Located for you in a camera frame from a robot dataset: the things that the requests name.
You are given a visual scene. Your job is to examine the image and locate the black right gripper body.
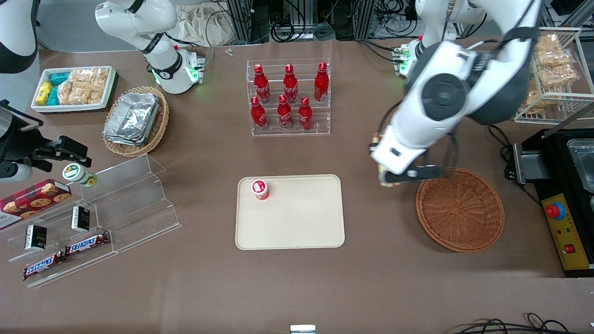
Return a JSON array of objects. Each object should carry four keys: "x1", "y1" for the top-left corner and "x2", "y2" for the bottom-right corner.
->
[{"x1": 0, "y1": 100, "x2": 45, "y2": 164}]

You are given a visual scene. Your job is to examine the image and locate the round brown wicker basket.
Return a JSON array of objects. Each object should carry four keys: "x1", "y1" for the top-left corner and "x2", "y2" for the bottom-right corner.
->
[{"x1": 416, "y1": 167, "x2": 505, "y2": 253}]

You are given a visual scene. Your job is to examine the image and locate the white rectangular snack tray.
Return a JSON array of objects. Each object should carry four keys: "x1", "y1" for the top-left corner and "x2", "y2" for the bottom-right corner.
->
[{"x1": 31, "y1": 66, "x2": 116, "y2": 113}]

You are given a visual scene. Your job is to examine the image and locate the oval light wicker basket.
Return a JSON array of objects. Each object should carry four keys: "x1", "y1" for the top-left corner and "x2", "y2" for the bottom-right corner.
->
[{"x1": 102, "y1": 86, "x2": 170, "y2": 157}]

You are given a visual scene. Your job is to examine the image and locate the cream plastic serving tray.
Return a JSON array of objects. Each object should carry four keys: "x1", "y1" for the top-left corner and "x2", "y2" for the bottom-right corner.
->
[{"x1": 235, "y1": 174, "x2": 346, "y2": 251}]

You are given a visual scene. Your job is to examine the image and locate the green white lidded cup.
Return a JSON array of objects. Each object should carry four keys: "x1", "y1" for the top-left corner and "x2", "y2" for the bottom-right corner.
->
[{"x1": 63, "y1": 163, "x2": 98, "y2": 188}]

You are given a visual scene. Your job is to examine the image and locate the red tartan cookie box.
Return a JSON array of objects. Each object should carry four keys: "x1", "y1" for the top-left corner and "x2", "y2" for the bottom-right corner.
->
[{"x1": 0, "y1": 179, "x2": 72, "y2": 231}]

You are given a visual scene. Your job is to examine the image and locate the yellow snack packet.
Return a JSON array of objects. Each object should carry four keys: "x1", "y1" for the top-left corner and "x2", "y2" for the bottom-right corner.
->
[{"x1": 36, "y1": 81, "x2": 53, "y2": 106}]

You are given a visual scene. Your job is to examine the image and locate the stacked aluminium foil containers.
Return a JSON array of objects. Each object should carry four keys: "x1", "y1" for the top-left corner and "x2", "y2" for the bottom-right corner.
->
[{"x1": 103, "y1": 92, "x2": 161, "y2": 147}]

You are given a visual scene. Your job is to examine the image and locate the small black chocolate box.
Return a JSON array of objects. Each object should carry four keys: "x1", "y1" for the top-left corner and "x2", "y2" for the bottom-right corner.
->
[
  {"x1": 71, "y1": 206, "x2": 91, "y2": 232},
  {"x1": 24, "y1": 225, "x2": 48, "y2": 251}
]

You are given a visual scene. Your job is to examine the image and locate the clear acrylic bottle rack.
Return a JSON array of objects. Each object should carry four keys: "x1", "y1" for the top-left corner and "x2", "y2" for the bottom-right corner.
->
[{"x1": 246, "y1": 59, "x2": 331, "y2": 136}]

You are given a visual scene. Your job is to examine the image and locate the clear acrylic step shelf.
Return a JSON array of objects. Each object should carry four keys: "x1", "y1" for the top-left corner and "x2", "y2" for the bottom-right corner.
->
[{"x1": 0, "y1": 154, "x2": 182, "y2": 289}]

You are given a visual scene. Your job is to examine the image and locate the snickers chocolate bar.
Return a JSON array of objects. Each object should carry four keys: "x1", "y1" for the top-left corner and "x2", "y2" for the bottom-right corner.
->
[
  {"x1": 23, "y1": 251, "x2": 66, "y2": 281},
  {"x1": 65, "y1": 232, "x2": 110, "y2": 257}
]

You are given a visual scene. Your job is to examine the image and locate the red cola bottle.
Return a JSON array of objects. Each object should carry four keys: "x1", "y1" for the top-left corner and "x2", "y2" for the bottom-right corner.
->
[
  {"x1": 283, "y1": 64, "x2": 299, "y2": 103},
  {"x1": 254, "y1": 64, "x2": 271, "y2": 103},
  {"x1": 298, "y1": 96, "x2": 313, "y2": 131},
  {"x1": 314, "y1": 62, "x2": 329, "y2": 103},
  {"x1": 251, "y1": 96, "x2": 268, "y2": 131},
  {"x1": 278, "y1": 95, "x2": 294, "y2": 130}
]

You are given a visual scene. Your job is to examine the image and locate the black machine housing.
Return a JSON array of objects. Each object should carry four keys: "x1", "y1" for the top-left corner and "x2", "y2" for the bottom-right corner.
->
[{"x1": 513, "y1": 128, "x2": 594, "y2": 278}]

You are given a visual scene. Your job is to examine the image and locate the red white lidded cup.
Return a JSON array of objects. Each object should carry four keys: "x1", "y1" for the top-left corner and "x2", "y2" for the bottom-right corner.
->
[{"x1": 251, "y1": 179, "x2": 270, "y2": 200}]

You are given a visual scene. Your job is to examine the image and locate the yellow control panel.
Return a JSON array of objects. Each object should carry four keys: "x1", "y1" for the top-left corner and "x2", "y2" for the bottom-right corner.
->
[{"x1": 542, "y1": 194, "x2": 594, "y2": 270}]

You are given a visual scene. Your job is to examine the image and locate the cream cloth bag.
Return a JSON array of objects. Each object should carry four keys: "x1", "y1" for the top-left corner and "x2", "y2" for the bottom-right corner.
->
[{"x1": 173, "y1": 4, "x2": 233, "y2": 47}]

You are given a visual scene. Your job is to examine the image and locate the black coiled power cable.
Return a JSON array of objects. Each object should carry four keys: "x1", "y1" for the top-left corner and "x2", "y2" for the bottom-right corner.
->
[{"x1": 487, "y1": 124, "x2": 518, "y2": 181}]

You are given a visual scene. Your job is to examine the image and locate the black cables at arm base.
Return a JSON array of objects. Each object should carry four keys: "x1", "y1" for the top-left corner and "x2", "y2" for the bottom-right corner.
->
[{"x1": 356, "y1": 39, "x2": 405, "y2": 64}]

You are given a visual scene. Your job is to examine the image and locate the white wire rack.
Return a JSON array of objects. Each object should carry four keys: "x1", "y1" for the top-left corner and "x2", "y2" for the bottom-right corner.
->
[{"x1": 514, "y1": 27, "x2": 594, "y2": 124}]

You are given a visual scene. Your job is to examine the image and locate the black floor cables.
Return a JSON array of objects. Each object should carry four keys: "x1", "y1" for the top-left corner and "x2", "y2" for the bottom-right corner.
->
[{"x1": 452, "y1": 313, "x2": 594, "y2": 334}]

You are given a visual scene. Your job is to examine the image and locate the aluminium profile frame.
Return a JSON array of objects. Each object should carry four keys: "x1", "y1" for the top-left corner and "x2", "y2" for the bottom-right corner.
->
[{"x1": 226, "y1": 0, "x2": 271, "y2": 45}]

